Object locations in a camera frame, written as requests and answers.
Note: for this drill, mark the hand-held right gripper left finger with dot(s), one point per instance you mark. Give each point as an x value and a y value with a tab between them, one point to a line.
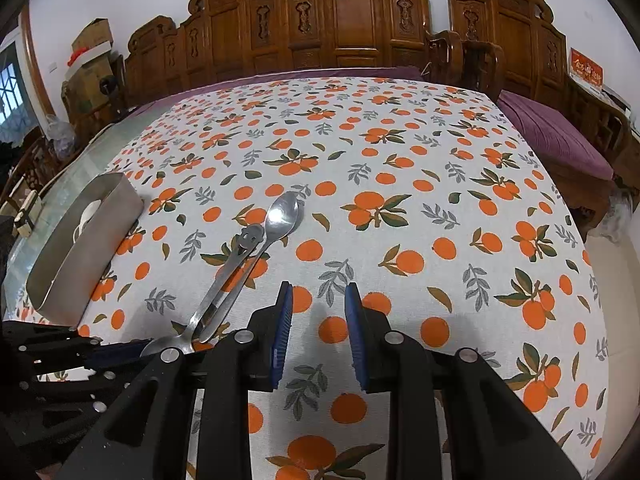
281	330

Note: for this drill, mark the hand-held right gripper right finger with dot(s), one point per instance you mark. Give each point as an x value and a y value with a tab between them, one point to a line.
356	330

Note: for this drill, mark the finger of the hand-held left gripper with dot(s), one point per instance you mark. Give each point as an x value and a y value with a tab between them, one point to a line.
117	354
65	385

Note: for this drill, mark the steel rectangular container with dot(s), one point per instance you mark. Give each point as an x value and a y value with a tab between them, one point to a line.
100	260

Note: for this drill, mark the plain metal spoon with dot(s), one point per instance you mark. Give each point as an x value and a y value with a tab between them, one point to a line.
282	215

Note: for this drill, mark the orange fruit print tablecloth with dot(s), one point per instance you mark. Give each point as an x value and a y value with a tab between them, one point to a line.
425	185

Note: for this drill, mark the dark wooden chair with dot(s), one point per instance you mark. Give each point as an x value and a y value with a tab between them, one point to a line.
35	170

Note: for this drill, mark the clear plastic bag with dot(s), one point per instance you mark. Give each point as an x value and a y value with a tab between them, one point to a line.
60	135
620	215

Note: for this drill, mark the small black appliance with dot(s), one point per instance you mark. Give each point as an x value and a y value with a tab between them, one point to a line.
109	87

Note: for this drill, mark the large brown cardboard box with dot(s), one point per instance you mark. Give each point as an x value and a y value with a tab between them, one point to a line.
85	87

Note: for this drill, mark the window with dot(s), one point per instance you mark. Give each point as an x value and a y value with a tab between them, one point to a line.
10	90

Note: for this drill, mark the white box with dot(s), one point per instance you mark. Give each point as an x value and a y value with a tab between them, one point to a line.
92	57

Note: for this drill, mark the long carved wooden sofa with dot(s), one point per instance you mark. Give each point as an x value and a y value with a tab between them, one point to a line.
350	15

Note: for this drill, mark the small brown cardboard box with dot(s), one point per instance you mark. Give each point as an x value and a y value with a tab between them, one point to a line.
92	35

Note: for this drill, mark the carved wooden armchair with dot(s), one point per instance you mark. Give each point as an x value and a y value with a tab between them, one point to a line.
505	20

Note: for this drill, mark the red box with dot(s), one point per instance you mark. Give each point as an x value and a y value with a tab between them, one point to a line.
585	72

